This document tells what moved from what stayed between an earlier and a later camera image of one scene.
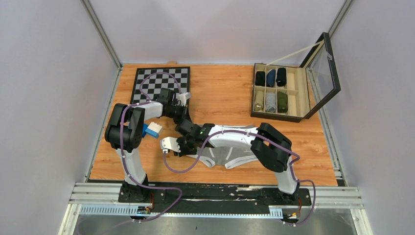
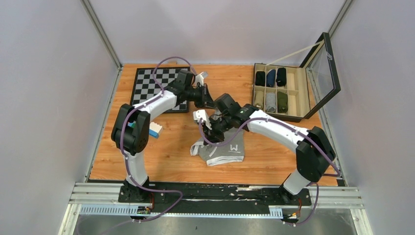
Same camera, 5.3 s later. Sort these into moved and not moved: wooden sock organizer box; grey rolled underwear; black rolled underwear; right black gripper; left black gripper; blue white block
Moved: left black gripper; right black gripper
Not moved: wooden sock organizer box; blue white block; black rolled underwear; grey rolled underwear
